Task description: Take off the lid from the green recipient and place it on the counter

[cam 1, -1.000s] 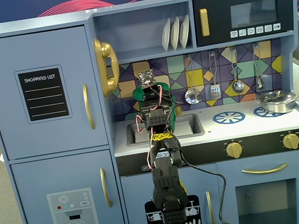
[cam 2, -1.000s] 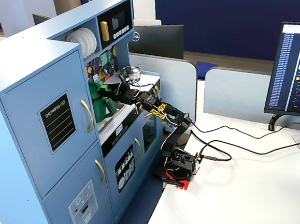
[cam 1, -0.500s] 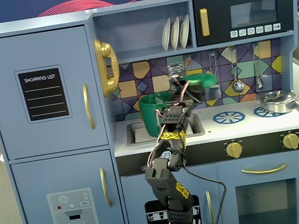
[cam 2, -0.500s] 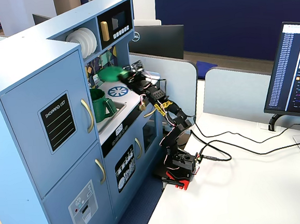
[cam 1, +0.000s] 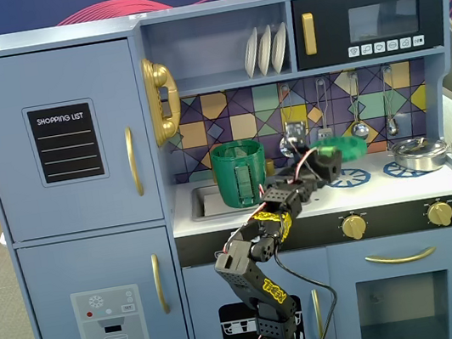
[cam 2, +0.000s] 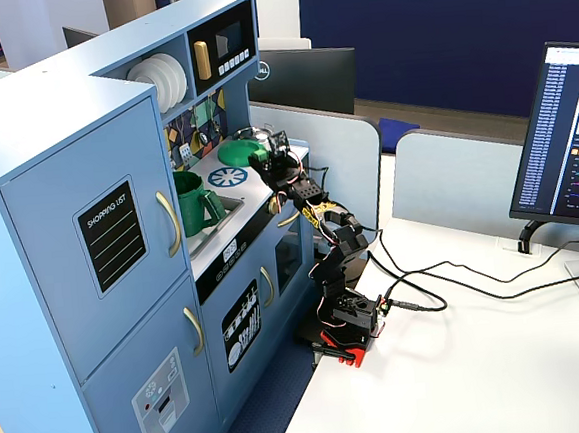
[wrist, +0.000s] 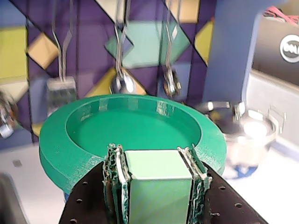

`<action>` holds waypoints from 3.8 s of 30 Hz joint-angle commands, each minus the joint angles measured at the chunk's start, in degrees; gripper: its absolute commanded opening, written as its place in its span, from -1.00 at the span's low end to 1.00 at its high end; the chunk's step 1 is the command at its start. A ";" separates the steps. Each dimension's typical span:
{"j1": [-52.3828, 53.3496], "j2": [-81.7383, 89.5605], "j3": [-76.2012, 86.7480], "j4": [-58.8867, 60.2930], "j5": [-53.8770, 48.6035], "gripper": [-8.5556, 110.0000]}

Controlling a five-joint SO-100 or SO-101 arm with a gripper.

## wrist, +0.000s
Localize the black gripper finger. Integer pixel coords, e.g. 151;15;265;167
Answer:
58;143;130;224
177;144;269;224

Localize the steel pot with lid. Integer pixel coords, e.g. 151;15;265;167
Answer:
196;100;287;169

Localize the steel toy spatula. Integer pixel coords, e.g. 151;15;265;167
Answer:
46;0;78;114

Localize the grey desk divider panel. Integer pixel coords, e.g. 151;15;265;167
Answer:
245;70;299;150

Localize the steel toy ladle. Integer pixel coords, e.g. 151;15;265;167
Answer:
109;0;138;95

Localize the steel toy spoon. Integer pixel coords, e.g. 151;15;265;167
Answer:
161;0;183;98

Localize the blue wooden toy kitchen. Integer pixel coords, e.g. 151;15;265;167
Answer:
0;0;299;224

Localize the black box with logo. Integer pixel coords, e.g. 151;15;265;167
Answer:
251;14;299;85

